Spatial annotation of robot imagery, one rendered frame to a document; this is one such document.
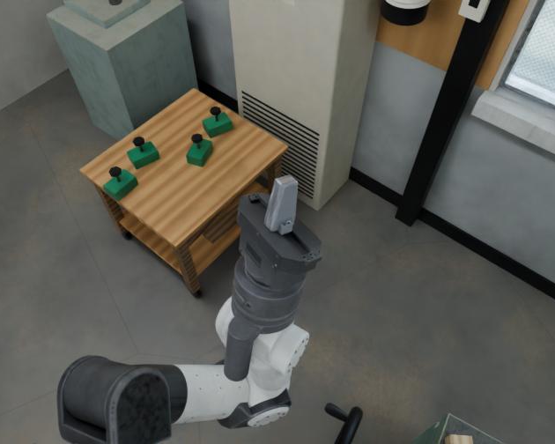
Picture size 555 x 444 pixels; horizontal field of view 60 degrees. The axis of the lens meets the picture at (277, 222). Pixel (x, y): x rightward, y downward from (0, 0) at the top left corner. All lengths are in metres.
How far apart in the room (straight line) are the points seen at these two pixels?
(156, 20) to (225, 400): 1.96
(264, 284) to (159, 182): 1.43
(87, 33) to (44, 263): 1.10
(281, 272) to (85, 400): 0.36
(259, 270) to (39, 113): 2.82
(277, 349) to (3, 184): 2.48
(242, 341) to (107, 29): 2.04
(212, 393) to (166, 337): 1.40
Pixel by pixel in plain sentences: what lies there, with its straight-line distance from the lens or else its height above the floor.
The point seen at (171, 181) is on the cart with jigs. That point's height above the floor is 0.53.
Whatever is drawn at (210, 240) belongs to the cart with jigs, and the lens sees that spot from 2.17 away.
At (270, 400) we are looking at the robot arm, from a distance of 0.89.
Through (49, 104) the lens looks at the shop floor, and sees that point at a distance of 3.32.
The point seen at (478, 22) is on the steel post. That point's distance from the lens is 1.75.
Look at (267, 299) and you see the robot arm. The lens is 0.57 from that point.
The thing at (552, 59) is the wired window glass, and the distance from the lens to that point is 1.91.
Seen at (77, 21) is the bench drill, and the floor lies 0.70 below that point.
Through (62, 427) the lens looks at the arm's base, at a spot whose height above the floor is 1.28.
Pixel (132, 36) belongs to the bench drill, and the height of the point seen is 0.70.
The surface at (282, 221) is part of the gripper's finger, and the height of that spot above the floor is 1.58.
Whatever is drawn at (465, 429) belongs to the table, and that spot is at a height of 0.90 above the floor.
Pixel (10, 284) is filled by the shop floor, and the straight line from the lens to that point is 2.58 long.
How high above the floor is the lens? 2.02
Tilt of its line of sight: 56 degrees down
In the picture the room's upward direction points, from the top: straight up
